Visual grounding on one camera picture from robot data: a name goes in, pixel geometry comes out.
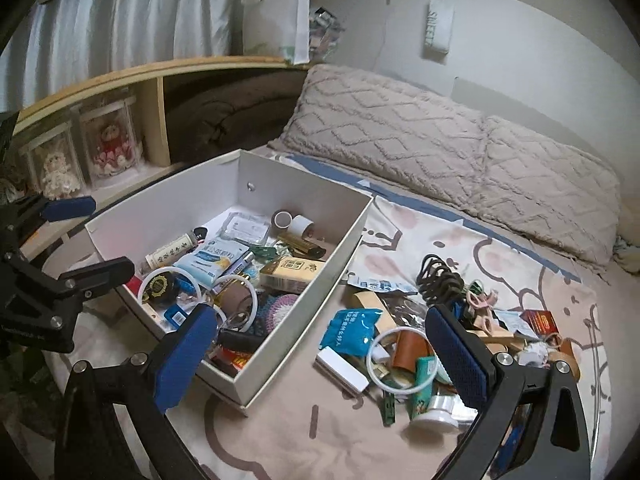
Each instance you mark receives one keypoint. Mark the white curtain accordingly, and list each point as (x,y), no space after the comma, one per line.
(125,25)

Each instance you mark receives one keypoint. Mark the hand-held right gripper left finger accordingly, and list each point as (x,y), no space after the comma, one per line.
(185,355)

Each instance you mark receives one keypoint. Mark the beige cloth pile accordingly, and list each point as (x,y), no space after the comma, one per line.
(627,250)

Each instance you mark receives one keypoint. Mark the white rectangular block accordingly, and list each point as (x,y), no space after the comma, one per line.
(342,369)

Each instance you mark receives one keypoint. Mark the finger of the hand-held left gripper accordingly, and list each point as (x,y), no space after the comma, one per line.
(100,272)
(67,208)

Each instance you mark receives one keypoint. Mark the black small cap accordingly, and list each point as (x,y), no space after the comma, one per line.
(200,233)

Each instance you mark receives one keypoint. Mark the white hanging wall sign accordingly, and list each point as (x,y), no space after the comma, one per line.
(439,27)

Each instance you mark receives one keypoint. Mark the wooden shelf unit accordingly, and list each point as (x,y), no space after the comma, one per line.
(152,120)

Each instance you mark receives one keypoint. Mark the brown tape roll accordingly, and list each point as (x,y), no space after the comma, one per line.
(282,218)
(232,304)

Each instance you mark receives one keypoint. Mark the brown leather piece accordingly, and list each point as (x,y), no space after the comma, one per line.
(412,351)

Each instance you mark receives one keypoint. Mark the red printed packet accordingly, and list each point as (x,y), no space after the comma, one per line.
(235,360)

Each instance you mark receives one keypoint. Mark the pink hair clip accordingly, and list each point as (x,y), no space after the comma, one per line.
(480,302)

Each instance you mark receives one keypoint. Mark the white storage box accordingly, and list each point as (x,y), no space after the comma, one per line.
(310,195)

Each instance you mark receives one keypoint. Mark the white doll display case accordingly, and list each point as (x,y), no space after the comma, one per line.
(50,165)

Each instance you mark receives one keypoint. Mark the beige textured pillow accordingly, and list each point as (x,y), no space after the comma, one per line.
(380,130)
(545,185)

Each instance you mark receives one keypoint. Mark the mint green tube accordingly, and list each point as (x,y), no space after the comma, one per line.
(425,390)

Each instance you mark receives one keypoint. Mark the gold carton box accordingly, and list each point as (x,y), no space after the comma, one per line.
(292,275)

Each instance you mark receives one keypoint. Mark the white paper bag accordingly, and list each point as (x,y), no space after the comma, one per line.
(275,15)

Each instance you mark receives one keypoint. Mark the clear plastic organizer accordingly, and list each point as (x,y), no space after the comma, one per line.
(325,32)

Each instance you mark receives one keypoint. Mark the white tube black cap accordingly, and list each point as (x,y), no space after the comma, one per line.
(170,255)

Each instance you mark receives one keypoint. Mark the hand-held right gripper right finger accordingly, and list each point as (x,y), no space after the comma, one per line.
(455,355)

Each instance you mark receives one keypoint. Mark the printed bed sheet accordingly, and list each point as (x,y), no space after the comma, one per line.
(300,425)

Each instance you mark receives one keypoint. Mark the blue white medicine sachet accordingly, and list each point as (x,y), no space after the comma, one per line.
(210,261)

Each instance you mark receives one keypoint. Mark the black round gold badge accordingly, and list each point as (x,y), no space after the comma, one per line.
(161,287)

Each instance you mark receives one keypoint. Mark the brown folded blanket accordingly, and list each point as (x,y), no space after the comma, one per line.
(225,115)

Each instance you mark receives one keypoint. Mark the red patterned box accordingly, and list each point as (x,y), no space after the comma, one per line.
(537,322)

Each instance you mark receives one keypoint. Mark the gold black tube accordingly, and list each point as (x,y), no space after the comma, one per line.
(300,247)

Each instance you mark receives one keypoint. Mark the red doll display case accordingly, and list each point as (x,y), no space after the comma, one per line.
(110,145)

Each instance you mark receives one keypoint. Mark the blue white flat sachet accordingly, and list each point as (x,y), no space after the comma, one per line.
(375,285)

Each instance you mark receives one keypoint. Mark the blue wipes packet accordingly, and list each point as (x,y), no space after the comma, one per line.
(352,331)

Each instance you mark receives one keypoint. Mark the purple crochet piece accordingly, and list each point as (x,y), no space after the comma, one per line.
(277,310)

